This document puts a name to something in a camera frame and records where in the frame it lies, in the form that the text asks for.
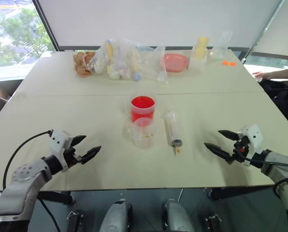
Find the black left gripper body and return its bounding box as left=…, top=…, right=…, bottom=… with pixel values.
left=63, top=144, right=84, bottom=168

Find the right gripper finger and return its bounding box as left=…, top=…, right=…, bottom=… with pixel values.
left=203, top=142, right=234, bottom=165
left=217, top=129, right=241, bottom=141

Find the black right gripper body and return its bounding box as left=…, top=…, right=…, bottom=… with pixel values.
left=232, top=134, right=250, bottom=160

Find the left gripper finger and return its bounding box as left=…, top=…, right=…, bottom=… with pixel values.
left=71, top=135, right=87, bottom=147
left=81, top=145, right=102, bottom=165

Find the large clear plastic syringe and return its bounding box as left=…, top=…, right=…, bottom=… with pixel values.
left=161, top=110, right=185, bottom=157

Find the small clear plastic cup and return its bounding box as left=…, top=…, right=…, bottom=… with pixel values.
left=124, top=117, right=158, bottom=149

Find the cup of red liquid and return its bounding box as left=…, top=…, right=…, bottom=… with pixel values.
left=130, top=93, right=158, bottom=124

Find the clear tilted plastic cup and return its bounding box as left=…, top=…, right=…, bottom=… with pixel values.
left=209, top=29, right=233, bottom=61

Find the bystander bare hand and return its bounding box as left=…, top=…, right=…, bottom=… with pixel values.
left=252, top=71, right=272, bottom=80

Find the grey rounded robot leg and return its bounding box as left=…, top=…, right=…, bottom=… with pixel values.
left=99, top=199, right=133, bottom=232
left=161, top=198, right=196, bottom=232

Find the clear plastic container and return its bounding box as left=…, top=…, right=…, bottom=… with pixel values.
left=187, top=45, right=208, bottom=73

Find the large clear bag of items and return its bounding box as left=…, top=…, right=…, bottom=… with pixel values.
left=87, top=38, right=145, bottom=82

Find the pink plastic plate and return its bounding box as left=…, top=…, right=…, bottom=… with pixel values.
left=162, top=53, right=189, bottom=73

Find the small clear plastic bag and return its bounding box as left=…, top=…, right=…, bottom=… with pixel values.
left=144, top=44, right=169, bottom=86

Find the white roller blind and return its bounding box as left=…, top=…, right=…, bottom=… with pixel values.
left=37, top=0, right=288, bottom=48

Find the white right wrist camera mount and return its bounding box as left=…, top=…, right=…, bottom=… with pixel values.
left=237, top=124, right=264, bottom=167

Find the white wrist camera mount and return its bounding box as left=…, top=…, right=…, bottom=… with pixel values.
left=237, top=124, right=264, bottom=167
left=48, top=130, right=73, bottom=173

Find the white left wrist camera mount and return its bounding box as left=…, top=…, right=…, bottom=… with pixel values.
left=48, top=130, right=73, bottom=173

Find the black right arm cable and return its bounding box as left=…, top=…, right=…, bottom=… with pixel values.
left=233, top=146, right=288, bottom=199

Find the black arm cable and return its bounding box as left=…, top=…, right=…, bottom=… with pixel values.
left=233, top=146, right=288, bottom=199
left=2, top=130, right=54, bottom=191

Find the black table frame bar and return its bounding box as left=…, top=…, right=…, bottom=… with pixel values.
left=207, top=185, right=275, bottom=202
left=37, top=190, right=76, bottom=205

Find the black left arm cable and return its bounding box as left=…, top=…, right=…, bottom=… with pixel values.
left=2, top=130, right=54, bottom=191

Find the black metal latch bracket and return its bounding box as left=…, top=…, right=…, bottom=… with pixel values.
left=66, top=211, right=85, bottom=232
left=203, top=213, right=223, bottom=232

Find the yellow handled tool in bag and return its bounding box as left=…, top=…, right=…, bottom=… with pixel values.
left=105, top=40, right=115, bottom=65

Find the grey window frame post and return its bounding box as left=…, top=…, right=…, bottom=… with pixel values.
left=242, top=0, right=286, bottom=64

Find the black window frame post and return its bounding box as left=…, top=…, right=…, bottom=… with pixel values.
left=32, top=0, right=60, bottom=52

